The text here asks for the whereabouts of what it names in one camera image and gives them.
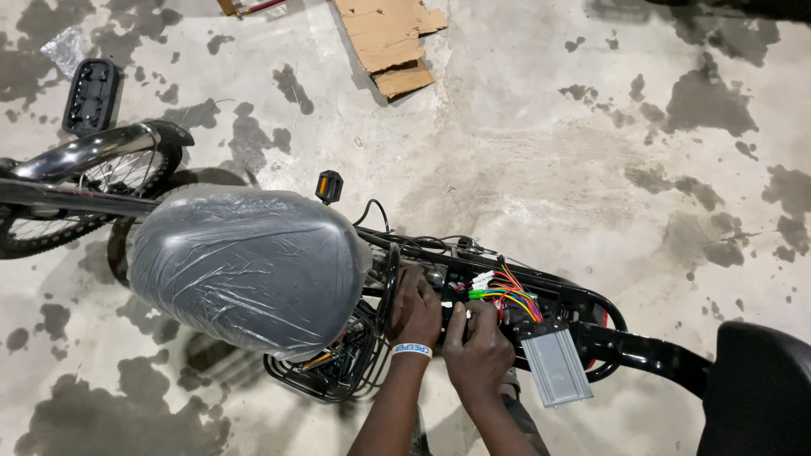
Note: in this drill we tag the large brown cardboard sheet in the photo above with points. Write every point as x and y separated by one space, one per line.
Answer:
386 31

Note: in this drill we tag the black pedal with orange reflector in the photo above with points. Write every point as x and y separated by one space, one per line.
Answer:
329 186

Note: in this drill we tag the plastic wrapped grey bicycle saddle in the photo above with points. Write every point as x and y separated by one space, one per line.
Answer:
247 266

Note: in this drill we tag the black plastic tray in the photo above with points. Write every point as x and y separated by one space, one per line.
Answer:
92 96

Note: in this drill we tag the person's left fingers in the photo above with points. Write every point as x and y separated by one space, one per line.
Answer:
413 280

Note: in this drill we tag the black spoked bicycle wheel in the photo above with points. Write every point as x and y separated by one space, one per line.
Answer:
76 183

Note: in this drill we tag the black padded seat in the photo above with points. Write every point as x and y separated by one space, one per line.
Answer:
760 392

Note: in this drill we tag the person's left hand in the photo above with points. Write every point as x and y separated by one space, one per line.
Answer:
415 310

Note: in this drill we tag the small brown cardboard piece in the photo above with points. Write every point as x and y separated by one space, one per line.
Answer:
404 79

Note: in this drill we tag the black bicycle frame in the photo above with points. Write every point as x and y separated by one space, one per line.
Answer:
633 351

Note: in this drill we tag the crumpled clear plastic wrap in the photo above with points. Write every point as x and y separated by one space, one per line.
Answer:
64 50

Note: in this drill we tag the person's right hand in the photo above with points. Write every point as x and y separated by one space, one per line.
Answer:
478 364

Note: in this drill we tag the silver ribbed controller box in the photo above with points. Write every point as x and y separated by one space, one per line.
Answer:
557 367

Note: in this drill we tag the white printed wristband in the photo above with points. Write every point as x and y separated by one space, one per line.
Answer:
412 350

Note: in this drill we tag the chrome bicycle fender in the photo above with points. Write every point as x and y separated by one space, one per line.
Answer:
82 149

